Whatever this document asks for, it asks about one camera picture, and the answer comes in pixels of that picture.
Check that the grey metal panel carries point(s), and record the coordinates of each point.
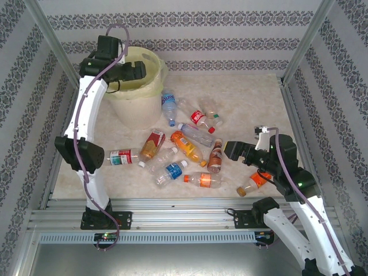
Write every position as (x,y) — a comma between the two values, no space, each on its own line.
(184,258)

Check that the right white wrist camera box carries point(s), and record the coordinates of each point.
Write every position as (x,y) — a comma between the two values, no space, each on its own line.
(263,138)

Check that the cream plastic bin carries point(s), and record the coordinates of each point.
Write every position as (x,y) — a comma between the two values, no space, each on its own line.
(138,112)

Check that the orange bottle gold cap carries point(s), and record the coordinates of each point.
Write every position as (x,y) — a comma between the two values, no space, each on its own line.
(254,184)

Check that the yellow plastic bin liner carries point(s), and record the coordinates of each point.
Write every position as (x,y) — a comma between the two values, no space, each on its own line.
(153,77)

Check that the red label amber drink bottle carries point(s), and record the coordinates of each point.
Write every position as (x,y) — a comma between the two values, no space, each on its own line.
(152,143)

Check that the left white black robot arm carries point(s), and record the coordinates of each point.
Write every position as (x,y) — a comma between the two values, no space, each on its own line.
(86,115)

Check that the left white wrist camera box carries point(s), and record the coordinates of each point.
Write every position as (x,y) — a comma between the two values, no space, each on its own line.
(122,59)

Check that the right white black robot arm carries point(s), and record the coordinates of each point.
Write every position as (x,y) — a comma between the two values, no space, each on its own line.
(287,234)

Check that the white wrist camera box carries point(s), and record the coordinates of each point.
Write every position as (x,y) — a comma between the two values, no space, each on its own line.
(122,59)
(263,138)

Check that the left small circuit board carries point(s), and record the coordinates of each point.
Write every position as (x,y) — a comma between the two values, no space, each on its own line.
(106,236)

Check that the orange label clear bottle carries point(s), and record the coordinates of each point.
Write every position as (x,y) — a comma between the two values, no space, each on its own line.
(205,179)

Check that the slim clear bottle white cap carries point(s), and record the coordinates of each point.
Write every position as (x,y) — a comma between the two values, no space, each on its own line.
(195,133)

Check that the green-capped clear bottle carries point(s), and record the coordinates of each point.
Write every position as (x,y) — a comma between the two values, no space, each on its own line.
(211,110)

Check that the brown coffee drink bottle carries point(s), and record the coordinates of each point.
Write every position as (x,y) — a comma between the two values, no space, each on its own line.
(215,158)

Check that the small circuit board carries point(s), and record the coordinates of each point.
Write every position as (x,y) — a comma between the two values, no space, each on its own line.
(106,236)
(264,235)

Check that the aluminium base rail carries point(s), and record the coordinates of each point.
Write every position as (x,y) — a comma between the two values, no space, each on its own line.
(184,215)

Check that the aluminium frame post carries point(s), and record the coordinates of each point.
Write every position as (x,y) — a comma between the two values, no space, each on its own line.
(46,28)
(308,37)

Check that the red white label clear bottle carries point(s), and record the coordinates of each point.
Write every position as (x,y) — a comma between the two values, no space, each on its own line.
(123,157)

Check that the blue-capped water bottle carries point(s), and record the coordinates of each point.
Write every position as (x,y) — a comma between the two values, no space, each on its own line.
(169,106)

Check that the orange juice bottle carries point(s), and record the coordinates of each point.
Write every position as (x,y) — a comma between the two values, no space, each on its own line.
(187,148)

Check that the right small circuit board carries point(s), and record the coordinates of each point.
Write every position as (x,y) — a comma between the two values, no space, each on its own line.
(264,235)

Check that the red label cola bottle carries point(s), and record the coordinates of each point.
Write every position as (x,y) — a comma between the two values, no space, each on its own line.
(198,116)

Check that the small blue label bottle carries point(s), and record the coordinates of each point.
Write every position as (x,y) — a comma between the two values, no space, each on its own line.
(174,170)

